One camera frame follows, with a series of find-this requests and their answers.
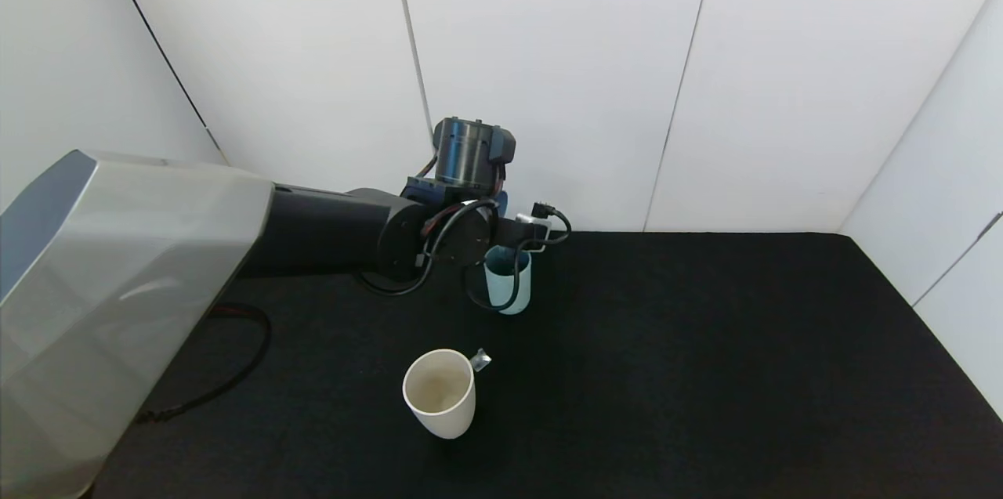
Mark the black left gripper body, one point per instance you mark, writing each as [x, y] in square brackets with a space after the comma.
[505, 233]

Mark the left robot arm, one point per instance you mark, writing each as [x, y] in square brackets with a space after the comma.
[141, 287]

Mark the teal plastic cup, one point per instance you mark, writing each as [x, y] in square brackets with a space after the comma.
[523, 291]

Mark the small clear tape scrap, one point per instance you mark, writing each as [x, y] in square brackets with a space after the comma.
[481, 360]

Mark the cream plastic cup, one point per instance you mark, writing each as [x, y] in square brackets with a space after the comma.
[447, 417]

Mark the black felt table cover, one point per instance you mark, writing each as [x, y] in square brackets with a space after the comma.
[666, 374]

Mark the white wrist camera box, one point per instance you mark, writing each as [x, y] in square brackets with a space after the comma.
[535, 229]

